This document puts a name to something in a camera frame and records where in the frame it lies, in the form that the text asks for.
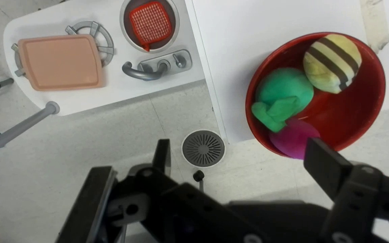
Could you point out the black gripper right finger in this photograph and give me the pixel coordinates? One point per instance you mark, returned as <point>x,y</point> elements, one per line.
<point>327,169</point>

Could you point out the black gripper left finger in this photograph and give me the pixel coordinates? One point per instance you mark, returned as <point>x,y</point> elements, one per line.
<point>86,211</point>

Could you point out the purple plush toy green leaves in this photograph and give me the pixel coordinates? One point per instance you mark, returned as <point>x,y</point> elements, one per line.
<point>284,89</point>

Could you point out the yellow brown striped plush toy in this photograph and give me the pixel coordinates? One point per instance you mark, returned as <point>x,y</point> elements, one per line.
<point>330,62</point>

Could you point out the white toy kitchen counter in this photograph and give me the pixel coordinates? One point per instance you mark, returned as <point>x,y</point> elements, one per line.
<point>113,96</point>

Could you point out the grey toy faucet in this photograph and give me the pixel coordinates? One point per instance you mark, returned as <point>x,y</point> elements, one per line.
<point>135,74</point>

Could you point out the grey toy stove burner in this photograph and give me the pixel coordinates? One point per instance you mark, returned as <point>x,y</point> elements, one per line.
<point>95,28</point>

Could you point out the red bowl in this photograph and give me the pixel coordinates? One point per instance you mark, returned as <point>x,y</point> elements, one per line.
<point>351,112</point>

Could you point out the grey pole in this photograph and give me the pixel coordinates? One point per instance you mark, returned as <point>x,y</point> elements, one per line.
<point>19,128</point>

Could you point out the small black knob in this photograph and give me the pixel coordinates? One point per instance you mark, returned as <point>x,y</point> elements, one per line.
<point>199,176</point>

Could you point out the round grey floor drain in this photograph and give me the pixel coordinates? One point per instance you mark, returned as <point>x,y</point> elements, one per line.
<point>203,149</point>

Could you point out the pink plastic tray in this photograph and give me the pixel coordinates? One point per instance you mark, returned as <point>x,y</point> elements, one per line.
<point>59,62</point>

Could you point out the beige tape strip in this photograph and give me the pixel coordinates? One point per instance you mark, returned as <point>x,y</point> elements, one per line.
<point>374,22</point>

